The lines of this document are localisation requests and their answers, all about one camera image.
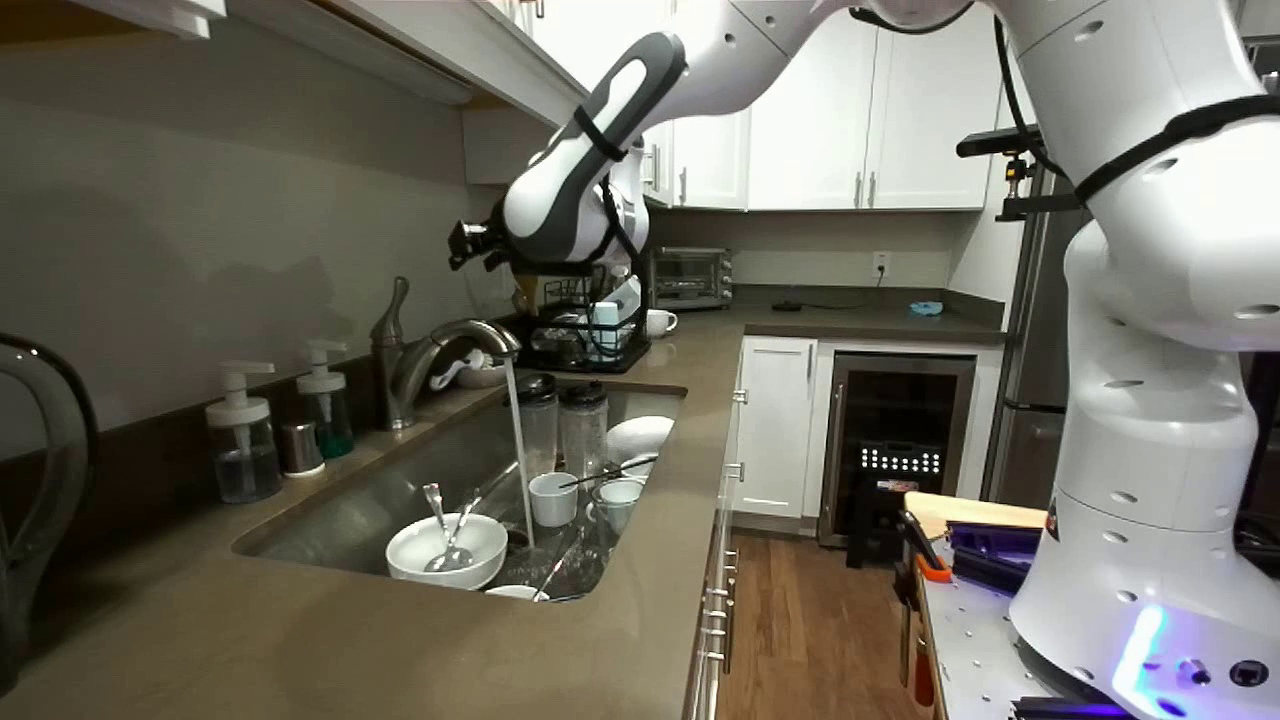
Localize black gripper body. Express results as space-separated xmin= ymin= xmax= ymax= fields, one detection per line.
xmin=470 ymin=212 xmax=519 ymax=275

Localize metal faucet lever handle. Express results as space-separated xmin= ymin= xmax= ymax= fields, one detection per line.
xmin=369 ymin=272 xmax=416 ymax=350

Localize chrome kitchen faucet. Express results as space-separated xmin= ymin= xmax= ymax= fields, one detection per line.
xmin=378 ymin=317 xmax=526 ymax=433

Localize black countertop rack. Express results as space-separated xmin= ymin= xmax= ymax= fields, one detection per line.
xmin=511 ymin=268 xmax=660 ymax=375

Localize blue white container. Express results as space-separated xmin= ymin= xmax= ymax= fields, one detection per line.
xmin=580 ymin=272 xmax=655 ymax=366

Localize white cabinet over sink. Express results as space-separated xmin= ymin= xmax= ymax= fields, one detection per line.
xmin=73 ymin=0 xmax=593 ymax=130

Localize glass jar black lid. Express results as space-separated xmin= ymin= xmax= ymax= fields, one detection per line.
xmin=551 ymin=379 xmax=616 ymax=479
xmin=511 ymin=373 xmax=564 ymax=487

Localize silver toaster oven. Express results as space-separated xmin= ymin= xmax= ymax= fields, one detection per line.
xmin=648 ymin=239 xmax=742 ymax=317

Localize water stream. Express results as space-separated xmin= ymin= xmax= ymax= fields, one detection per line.
xmin=501 ymin=354 xmax=540 ymax=557

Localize soap dispenser green liquid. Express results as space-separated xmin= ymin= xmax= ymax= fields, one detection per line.
xmin=291 ymin=340 xmax=359 ymax=466

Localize stainless steel sink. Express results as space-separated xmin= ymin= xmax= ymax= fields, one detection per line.
xmin=233 ymin=379 xmax=691 ymax=609

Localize tilted white bowl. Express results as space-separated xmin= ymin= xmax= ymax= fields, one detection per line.
xmin=602 ymin=412 xmax=680 ymax=466

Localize metal utensil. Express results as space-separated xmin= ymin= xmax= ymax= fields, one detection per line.
xmin=421 ymin=479 xmax=453 ymax=539

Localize small metal cup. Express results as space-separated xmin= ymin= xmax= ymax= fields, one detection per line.
xmin=271 ymin=416 xmax=327 ymax=485

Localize metal knife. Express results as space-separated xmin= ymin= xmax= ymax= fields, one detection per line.
xmin=569 ymin=448 xmax=666 ymax=487

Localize small white cup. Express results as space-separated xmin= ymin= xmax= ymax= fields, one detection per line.
xmin=593 ymin=470 xmax=648 ymax=535

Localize metal spoon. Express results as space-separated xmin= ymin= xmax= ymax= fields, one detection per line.
xmin=425 ymin=490 xmax=487 ymax=574

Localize clear soap dispenser dark liquid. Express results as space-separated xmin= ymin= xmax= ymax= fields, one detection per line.
xmin=199 ymin=354 xmax=288 ymax=508

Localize large white bowl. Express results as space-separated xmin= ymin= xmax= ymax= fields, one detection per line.
xmin=380 ymin=508 xmax=518 ymax=596

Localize white lower cabinet door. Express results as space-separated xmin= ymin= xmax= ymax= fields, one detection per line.
xmin=730 ymin=332 xmax=819 ymax=525

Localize white upper cabinets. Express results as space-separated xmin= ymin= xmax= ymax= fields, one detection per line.
xmin=534 ymin=0 xmax=1009 ymax=216

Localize dark translucent jug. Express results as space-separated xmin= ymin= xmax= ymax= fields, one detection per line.
xmin=0 ymin=326 xmax=101 ymax=698

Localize lower cabinets under sink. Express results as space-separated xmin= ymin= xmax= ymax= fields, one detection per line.
xmin=680 ymin=383 xmax=749 ymax=720

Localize black wine cooler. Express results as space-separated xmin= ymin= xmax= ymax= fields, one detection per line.
xmin=816 ymin=347 xmax=982 ymax=550

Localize wooden board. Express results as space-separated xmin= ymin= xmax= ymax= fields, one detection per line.
xmin=901 ymin=487 xmax=1054 ymax=539

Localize stainless refrigerator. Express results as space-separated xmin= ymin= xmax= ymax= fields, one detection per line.
xmin=982 ymin=195 xmax=1091 ymax=512

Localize dark purple box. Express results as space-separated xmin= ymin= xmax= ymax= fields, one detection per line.
xmin=942 ymin=518 xmax=1057 ymax=591

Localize robot mounting table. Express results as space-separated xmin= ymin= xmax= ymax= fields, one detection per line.
xmin=901 ymin=525 xmax=1280 ymax=720

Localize black orange handled tool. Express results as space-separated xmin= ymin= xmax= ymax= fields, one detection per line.
xmin=908 ymin=525 xmax=959 ymax=587

